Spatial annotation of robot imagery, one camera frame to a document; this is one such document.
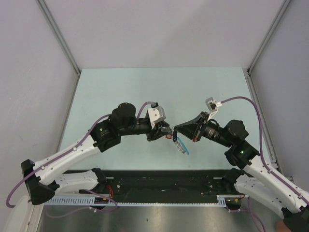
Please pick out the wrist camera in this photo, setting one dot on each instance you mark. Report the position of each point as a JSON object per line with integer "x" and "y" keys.
{"x": 213, "y": 107}
{"x": 156, "y": 114}

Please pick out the pink cylindrical object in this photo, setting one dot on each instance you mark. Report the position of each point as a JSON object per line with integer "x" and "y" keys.
{"x": 281, "y": 227}

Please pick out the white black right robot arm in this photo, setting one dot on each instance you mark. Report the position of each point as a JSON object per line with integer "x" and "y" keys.
{"x": 251, "y": 175}

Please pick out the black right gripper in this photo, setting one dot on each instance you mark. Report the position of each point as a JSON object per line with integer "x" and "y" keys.
{"x": 192, "y": 128}

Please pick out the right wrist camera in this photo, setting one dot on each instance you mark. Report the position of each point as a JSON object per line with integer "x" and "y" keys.
{"x": 213, "y": 107}

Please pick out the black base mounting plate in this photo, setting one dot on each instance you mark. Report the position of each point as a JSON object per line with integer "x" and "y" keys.
{"x": 129, "y": 185}

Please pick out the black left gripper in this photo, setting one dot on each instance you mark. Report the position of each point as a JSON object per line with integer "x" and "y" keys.
{"x": 158, "y": 131}

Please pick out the grey slotted cable duct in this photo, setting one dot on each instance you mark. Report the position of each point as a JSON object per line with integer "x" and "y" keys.
{"x": 92, "y": 200}

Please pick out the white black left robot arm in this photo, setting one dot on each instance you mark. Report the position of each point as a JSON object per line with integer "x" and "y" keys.
{"x": 46, "y": 178}

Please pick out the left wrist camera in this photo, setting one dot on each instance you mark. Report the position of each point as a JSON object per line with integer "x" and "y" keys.
{"x": 156, "y": 114}

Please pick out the metal key organizer with rings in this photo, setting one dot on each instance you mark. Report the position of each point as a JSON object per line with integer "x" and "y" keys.
{"x": 181, "y": 146}

